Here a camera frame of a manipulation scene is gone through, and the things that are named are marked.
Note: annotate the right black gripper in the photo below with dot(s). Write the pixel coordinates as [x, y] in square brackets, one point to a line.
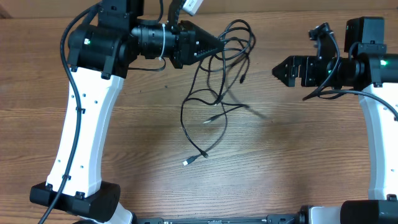
[308, 65]

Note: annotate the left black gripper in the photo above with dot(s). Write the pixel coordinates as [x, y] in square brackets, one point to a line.
[188, 38]

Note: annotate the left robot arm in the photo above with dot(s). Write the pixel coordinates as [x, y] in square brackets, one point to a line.
[97, 49]

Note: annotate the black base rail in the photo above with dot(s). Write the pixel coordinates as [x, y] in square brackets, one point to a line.
[214, 220]

